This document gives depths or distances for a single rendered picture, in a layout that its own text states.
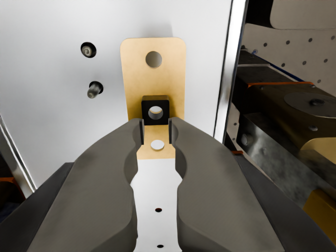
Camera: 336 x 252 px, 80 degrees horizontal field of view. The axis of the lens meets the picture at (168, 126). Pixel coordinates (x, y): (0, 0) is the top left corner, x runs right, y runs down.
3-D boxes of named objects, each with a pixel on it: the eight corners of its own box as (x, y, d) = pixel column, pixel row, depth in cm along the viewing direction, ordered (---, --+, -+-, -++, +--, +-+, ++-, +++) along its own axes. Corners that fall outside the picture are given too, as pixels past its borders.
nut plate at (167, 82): (182, 155, 16) (184, 165, 14) (133, 157, 15) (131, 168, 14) (185, 36, 12) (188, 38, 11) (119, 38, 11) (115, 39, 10)
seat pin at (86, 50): (99, 50, 17) (92, 57, 15) (90, 51, 17) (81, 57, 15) (97, 41, 16) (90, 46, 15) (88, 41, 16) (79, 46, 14)
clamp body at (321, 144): (252, 74, 49) (405, 188, 19) (203, 75, 48) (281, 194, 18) (258, 45, 45) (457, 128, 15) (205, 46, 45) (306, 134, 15)
